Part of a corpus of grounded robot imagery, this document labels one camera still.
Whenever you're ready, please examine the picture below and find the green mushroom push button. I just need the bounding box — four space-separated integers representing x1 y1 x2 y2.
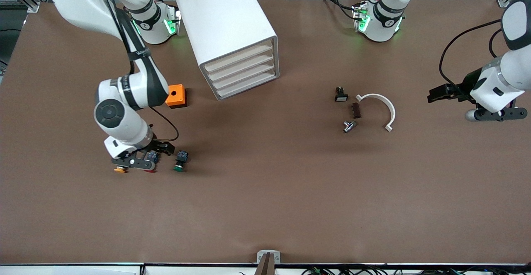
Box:
173 151 190 172

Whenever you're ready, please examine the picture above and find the red mushroom push button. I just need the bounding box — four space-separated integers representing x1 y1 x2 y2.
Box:
143 151 161 173

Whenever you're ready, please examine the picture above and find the orange button box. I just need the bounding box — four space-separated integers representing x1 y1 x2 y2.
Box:
166 84 188 109

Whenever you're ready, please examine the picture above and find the green lit base connector box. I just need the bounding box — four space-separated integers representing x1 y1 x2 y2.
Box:
352 1 370 33
165 3 182 36

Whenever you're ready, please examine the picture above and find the white curved bracket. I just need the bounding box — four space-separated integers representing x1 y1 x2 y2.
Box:
356 93 396 133

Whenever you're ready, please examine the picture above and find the grey metal mounting bracket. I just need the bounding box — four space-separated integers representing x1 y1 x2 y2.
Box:
257 250 281 265

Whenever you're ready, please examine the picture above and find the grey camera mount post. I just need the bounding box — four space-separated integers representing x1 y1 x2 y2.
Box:
254 253 276 275

